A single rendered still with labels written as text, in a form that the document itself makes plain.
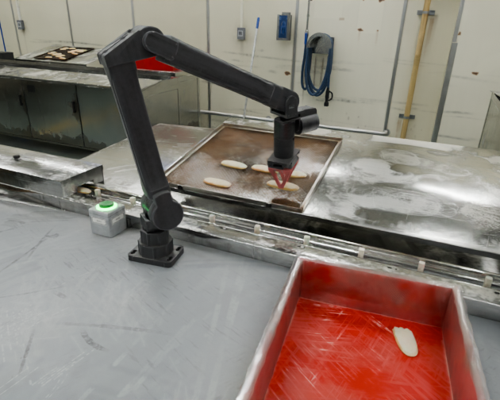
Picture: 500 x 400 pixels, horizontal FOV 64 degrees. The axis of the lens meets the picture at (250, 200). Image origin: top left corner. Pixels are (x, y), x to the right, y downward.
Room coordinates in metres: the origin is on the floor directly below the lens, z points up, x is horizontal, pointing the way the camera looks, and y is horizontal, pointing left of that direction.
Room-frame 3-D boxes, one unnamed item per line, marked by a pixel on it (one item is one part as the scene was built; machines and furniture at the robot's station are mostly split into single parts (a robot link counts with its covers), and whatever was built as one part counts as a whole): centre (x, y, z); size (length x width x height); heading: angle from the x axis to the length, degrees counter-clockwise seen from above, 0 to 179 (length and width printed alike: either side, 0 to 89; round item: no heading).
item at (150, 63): (4.75, 1.04, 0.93); 0.51 x 0.36 x 0.13; 71
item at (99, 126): (4.77, 2.12, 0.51); 3.00 x 1.26 x 1.03; 67
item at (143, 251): (0.89, 0.24, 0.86); 0.12 x 0.09 x 0.08; 75
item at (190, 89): (4.75, 1.04, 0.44); 0.70 x 0.55 x 0.87; 67
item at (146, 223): (0.90, 0.22, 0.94); 0.09 x 0.05 x 0.10; 121
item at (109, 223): (1.01, 0.40, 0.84); 0.08 x 0.08 x 0.11; 67
